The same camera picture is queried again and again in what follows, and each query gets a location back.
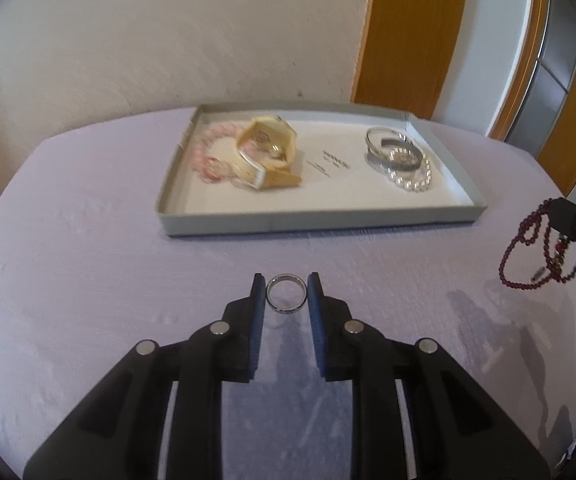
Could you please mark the shallow grey cardboard box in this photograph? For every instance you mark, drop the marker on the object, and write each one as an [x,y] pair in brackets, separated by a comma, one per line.
[318,200]

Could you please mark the wide wooden door frame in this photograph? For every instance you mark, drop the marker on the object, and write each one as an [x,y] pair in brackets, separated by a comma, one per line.
[408,35]

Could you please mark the lavender tablecloth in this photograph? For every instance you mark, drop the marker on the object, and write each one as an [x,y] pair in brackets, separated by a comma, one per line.
[92,270]

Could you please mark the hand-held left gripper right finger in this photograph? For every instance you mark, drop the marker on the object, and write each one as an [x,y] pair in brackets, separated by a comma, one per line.
[317,330]

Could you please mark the frosted glass door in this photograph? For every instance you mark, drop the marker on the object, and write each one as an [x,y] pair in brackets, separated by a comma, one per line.
[543,90]

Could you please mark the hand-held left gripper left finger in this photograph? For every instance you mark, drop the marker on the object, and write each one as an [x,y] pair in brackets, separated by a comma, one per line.
[255,330]

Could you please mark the narrow wooden door frame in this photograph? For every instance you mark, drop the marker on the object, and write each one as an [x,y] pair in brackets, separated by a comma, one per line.
[523,60]

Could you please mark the thin silver bangle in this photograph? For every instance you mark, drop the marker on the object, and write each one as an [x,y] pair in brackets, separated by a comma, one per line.
[370,140]

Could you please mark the cream wristwatch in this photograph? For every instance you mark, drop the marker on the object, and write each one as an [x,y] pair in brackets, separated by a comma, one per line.
[268,135]

